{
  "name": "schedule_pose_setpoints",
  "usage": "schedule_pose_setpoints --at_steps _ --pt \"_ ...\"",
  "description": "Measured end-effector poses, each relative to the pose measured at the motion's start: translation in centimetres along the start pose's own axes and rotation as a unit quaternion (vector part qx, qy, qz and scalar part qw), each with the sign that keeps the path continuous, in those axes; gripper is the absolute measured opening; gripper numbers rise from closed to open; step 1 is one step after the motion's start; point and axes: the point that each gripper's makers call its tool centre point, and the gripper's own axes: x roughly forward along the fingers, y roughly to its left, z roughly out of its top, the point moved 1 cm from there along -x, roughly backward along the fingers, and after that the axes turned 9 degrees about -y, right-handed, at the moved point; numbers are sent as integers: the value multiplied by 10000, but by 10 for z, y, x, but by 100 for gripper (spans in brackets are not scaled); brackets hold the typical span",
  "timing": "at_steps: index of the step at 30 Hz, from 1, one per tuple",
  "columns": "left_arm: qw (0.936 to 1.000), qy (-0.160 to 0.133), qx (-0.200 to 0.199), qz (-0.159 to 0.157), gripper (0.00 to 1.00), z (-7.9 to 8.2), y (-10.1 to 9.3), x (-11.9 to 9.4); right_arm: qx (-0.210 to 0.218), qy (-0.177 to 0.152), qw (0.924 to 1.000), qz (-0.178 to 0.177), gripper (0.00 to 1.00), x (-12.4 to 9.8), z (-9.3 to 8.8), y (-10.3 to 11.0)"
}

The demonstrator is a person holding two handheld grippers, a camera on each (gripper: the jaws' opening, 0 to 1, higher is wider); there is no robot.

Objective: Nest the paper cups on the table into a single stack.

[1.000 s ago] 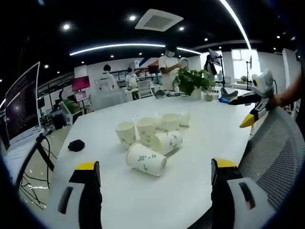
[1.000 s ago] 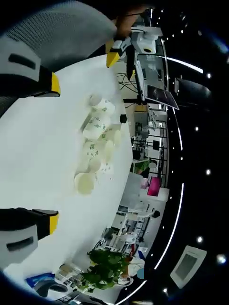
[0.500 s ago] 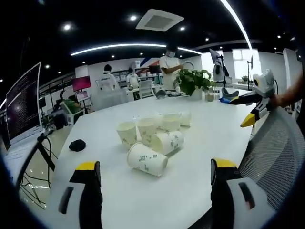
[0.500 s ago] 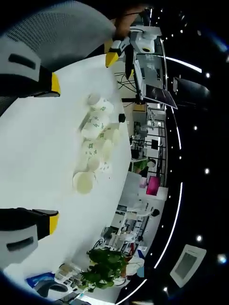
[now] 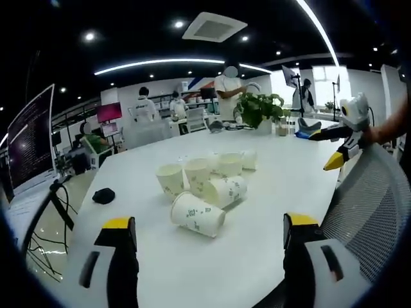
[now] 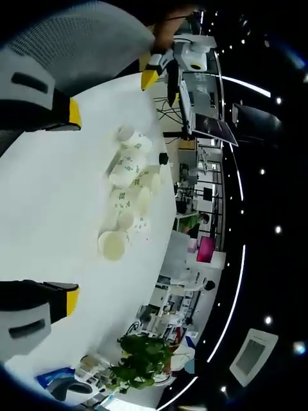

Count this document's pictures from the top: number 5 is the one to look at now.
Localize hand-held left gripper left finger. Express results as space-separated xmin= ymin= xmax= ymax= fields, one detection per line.
xmin=59 ymin=216 xmax=139 ymax=308

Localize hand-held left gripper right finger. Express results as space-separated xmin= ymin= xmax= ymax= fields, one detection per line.
xmin=282 ymin=212 xmax=371 ymax=308

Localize cluster of white paper cups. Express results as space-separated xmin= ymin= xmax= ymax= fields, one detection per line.
xmin=155 ymin=149 xmax=259 ymax=239

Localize blue grey pouch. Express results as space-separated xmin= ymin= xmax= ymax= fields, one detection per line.
xmin=295 ymin=117 xmax=322 ymax=139

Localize glass jar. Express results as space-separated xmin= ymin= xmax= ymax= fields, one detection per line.
xmin=275 ymin=117 xmax=289 ymax=137

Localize black tripod stand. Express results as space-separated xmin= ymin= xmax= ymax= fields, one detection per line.
xmin=281 ymin=65 xmax=304 ymax=119

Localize grey mesh office chair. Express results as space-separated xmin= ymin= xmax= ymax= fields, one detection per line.
xmin=320 ymin=141 xmax=411 ymax=285

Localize white table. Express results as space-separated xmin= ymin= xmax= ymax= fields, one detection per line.
xmin=59 ymin=117 xmax=347 ymax=308

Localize green potted plant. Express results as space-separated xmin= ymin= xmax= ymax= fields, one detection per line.
xmin=235 ymin=92 xmax=291 ymax=134

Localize black crumpled cloth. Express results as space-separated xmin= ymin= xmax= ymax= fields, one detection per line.
xmin=92 ymin=188 xmax=117 ymax=205

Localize ceiling light strip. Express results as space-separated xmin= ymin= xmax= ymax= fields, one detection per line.
xmin=93 ymin=58 xmax=226 ymax=76
xmin=295 ymin=0 xmax=340 ymax=67

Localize black monitor stand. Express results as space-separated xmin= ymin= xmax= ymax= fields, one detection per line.
xmin=21 ymin=183 xmax=75 ymax=256

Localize white office chair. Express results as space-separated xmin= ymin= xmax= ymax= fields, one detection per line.
xmin=185 ymin=107 xmax=207 ymax=133

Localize ceiling air vent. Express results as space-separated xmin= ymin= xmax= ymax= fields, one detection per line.
xmin=182 ymin=12 xmax=249 ymax=43

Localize computer monitor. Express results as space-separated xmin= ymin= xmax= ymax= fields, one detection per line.
xmin=5 ymin=83 xmax=56 ymax=197

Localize pink display screen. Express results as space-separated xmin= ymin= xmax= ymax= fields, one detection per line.
xmin=96 ymin=101 xmax=123 ymax=124

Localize black cable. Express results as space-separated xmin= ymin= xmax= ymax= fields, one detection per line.
xmin=24 ymin=184 xmax=80 ymax=284

